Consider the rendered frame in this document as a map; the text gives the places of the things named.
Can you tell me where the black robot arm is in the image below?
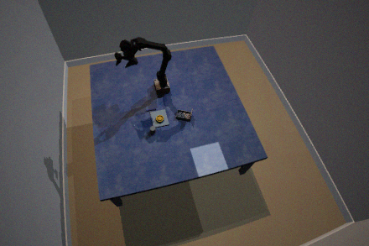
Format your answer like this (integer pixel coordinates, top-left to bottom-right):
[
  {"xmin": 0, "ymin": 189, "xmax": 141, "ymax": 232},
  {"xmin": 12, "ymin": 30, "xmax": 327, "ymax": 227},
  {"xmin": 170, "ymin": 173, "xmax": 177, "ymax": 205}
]
[{"xmin": 119, "ymin": 38, "xmax": 172, "ymax": 87}]

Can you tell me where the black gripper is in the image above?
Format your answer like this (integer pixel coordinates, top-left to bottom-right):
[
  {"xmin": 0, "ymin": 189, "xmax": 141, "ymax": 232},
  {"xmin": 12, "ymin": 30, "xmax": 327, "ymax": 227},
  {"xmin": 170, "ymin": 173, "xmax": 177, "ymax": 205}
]
[{"xmin": 114, "ymin": 51, "xmax": 138, "ymax": 68}]

